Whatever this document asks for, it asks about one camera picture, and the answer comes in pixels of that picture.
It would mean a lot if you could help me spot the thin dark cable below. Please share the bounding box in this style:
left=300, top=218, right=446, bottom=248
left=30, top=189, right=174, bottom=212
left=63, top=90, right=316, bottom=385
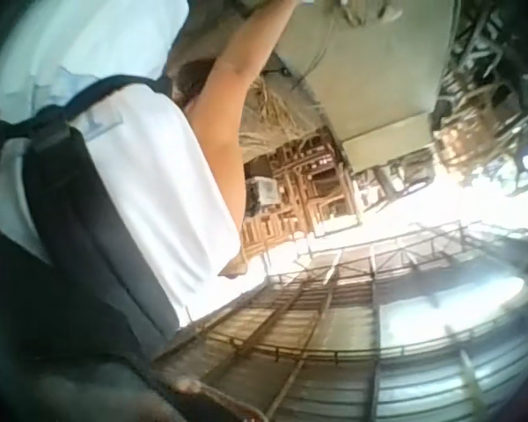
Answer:
left=263, top=17, right=338, bottom=91

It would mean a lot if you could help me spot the stack of wooden furniture frames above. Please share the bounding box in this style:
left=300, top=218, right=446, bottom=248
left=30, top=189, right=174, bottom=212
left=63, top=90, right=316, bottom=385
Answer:
left=240, top=126, right=362, bottom=260

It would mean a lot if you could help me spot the grey-green work table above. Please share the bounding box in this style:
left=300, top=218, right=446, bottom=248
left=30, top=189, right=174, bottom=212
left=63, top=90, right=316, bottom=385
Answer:
left=263, top=0, right=461, bottom=173

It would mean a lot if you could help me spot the bundle of dry straw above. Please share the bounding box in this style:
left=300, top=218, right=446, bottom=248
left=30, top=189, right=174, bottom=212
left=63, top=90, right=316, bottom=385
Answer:
left=239, top=76, right=335, bottom=157

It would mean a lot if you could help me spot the pile of dark wooden frames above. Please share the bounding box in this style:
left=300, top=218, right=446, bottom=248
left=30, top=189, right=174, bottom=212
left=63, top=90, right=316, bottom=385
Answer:
left=430, top=0, right=528, bottom=181

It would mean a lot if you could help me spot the grey metal box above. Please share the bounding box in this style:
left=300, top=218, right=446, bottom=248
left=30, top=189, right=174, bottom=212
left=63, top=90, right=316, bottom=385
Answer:
left=245, top=174, right=279, bottom=217

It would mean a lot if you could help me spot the heap of pale fibre rope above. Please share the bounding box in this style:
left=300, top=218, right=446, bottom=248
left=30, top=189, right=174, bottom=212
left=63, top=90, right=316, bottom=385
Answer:
left=329, top=0, right=404, bottom=30

